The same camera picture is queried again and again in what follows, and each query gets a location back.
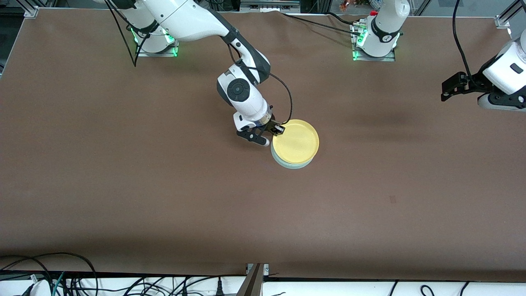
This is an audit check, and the brown table cover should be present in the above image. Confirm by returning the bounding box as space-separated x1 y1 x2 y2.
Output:
0 8 526 282

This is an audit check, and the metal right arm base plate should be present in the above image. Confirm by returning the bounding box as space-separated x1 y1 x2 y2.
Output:
136 37 180 58

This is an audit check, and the grey background device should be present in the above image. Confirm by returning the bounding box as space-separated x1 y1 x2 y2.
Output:
240 0 301 13

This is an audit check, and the pale green plate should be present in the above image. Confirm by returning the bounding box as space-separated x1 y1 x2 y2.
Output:
270 144 318 170

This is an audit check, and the green cable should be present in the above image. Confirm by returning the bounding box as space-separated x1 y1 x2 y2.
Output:
51 271 66 296

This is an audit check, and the aluminium profile strut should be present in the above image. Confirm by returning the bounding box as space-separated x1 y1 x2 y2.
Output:
240 263 270 296

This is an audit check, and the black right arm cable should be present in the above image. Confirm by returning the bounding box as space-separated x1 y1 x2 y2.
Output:
104 0 293 125

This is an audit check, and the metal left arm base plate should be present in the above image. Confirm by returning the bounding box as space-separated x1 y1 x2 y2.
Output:
351 24 396 62

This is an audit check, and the long black table cable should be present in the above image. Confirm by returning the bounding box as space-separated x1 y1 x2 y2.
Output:
281 12 356 33

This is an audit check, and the looping black floor cable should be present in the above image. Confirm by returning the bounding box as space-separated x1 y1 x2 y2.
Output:
0 252 99 296

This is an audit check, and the colourful background object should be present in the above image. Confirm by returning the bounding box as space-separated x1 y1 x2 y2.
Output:
339 0 370 11

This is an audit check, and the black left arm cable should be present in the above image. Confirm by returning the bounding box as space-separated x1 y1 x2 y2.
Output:
452 0 474 79

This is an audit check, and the yellow plate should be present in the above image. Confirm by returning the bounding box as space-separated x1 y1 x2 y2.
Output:
272 119 320 165

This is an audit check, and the short black table cable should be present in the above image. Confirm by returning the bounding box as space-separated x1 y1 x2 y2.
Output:
327 12 363 25

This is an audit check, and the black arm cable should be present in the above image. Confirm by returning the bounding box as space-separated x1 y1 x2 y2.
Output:
452 0 474 79
104 0 293 125

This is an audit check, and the aluminium frame corner bracket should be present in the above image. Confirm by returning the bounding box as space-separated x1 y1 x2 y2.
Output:
495 0 526 29

